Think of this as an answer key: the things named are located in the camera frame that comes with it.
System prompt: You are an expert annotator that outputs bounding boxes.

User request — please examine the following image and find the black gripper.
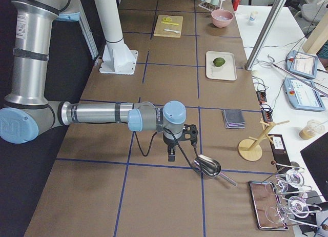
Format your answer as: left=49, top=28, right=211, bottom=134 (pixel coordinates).
left=163, top=137, right=180, bottom=162

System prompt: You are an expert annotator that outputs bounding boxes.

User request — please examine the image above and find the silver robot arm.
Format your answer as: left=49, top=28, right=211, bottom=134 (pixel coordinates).
left=1, top=0, right=186, bottom=162

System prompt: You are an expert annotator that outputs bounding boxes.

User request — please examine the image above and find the pink bowl with ice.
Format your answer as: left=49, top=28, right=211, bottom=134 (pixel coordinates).
left=211, top=9, right=234, bottom=28

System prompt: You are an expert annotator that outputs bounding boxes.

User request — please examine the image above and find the steel ice scoop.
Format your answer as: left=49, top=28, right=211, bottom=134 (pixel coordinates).
left=193, top=154, right=238, bottom=187

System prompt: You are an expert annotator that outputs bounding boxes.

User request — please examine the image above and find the grey folded cloth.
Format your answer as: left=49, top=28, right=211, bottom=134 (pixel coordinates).
left=222, top=109, right=245, bottom=129

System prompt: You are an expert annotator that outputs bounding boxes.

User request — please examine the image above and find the wooden mug tree stand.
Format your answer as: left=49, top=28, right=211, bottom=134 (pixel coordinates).
left=238, top=119, right=290, bottom=162

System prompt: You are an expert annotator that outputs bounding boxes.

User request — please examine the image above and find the white rabbit tray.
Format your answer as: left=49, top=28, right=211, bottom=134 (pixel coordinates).
left=206, top=51, right=237, bottom=81

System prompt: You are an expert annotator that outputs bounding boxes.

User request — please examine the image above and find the green avocado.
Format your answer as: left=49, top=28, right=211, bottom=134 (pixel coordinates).
left=213, top=57, right=226, bottom=67

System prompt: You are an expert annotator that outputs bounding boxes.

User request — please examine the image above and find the mirrored steel tray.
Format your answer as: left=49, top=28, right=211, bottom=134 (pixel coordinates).
left=248, top=181, right=289, bottom=231

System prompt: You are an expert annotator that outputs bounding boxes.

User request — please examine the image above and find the bamboo cutting board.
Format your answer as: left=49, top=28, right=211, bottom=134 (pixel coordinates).
left=153, top=15, right=183, bottom=38

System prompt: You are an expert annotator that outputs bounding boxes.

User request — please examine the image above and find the wine glass near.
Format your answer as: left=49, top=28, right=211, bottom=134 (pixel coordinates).
left=265, top=196, right=322, bottom=224

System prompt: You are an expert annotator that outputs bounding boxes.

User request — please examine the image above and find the wine glass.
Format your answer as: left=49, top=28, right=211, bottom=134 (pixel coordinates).
left=264, top=166, right=312, bottom=195
left=265, top=196, right=322, bottom=224

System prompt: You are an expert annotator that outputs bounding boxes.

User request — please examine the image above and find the wine glass far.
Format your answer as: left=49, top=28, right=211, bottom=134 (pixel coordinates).
left=264, top=166, right=312, bottom=195

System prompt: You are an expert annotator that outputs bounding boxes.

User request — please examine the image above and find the yellow plastic knife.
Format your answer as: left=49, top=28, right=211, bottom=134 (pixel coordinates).
left=161, top=21, right=179, bottom=26

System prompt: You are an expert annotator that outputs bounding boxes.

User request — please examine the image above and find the lemon slice upper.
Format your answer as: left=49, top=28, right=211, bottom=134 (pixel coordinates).
left=162, top=17, right=172, bottom=22

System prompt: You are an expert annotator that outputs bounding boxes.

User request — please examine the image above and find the teach pendant near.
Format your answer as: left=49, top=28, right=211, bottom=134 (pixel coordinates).
left=283, top=77, right=325, bottom=112

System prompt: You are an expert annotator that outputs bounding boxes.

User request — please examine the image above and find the teach pendant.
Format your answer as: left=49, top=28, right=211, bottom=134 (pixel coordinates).
left=283, top=77, right=325, bottom=112
left=286, top=50, right=318, bottom=80

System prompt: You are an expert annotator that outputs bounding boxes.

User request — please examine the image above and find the iced coffee plastic cup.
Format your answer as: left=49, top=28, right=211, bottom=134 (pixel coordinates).
left=299, top=120, right=325, bottom=140

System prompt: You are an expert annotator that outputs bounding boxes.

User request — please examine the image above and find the teach pendant far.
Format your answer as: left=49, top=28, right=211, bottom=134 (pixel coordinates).
left=286, top=50, right=318, bottom=80

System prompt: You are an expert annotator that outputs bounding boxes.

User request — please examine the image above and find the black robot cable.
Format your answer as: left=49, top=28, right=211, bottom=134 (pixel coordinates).
left=134, top=128, right=203, bottom=174

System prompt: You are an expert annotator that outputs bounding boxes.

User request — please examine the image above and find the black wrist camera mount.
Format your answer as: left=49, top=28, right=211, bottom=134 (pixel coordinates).
left=180, top=124, right=198, bottom=147

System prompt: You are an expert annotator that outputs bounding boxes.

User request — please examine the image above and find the white pedestal column base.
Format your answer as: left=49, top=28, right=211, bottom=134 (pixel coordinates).
left=94, top=0, right=138, bottom=75

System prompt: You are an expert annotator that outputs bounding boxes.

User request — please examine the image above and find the aluminium frame post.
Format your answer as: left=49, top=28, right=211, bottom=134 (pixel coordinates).
left=245, top=0, right=286, bottom=71

